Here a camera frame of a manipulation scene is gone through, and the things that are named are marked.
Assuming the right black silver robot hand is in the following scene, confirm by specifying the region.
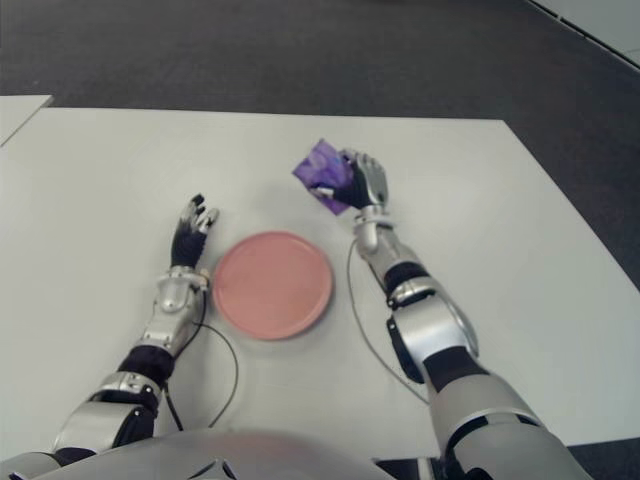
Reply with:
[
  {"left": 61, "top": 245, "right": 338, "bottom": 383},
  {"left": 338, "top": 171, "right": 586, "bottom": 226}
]
[{"left": 307, "top": 147, "right": 390, "bottom": 211}]

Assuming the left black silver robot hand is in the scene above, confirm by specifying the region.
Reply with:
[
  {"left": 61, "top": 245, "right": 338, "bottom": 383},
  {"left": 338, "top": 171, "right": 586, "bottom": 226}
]
[{"left": 169, "top": 193, "right": 222, "bottom": 269}]

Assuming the purple tissue paper pack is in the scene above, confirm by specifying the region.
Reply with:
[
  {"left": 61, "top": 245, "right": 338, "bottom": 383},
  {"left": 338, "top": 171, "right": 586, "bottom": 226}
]
[{"left": 292, "top": 139, "right": 357, "bottom": 216}]

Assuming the pink round plate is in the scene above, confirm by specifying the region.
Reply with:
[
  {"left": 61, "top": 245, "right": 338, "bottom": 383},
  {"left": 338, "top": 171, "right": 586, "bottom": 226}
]
[{"left": 212, "top": 229, "right": 335, "bottom": 342}]

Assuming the silver robot torso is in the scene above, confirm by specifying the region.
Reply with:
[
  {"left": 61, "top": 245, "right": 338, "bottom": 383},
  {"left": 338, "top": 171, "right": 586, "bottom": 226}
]
[{"left": 0, "top": 432, "right": 441, "bottom": 480}]

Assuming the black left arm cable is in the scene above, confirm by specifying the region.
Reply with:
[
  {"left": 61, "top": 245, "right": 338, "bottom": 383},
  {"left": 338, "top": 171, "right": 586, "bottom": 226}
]
[{"left": 164, "top": 289, "right": 240, "bottom": 431}]

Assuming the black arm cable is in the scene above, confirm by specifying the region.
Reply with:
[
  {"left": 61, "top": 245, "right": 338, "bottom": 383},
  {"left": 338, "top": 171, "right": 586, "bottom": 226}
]
[
  {"left": 164, "top": 289, "right": 240, "bottom": 431},
  {"left": 347, "top": 239, "right": 431, "bottom": 406}
]

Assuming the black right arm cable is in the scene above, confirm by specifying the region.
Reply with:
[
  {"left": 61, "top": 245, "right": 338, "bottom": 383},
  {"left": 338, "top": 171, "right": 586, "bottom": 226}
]
[{"left": 347, "top": 239, "right": 431, "bottom": 406}]

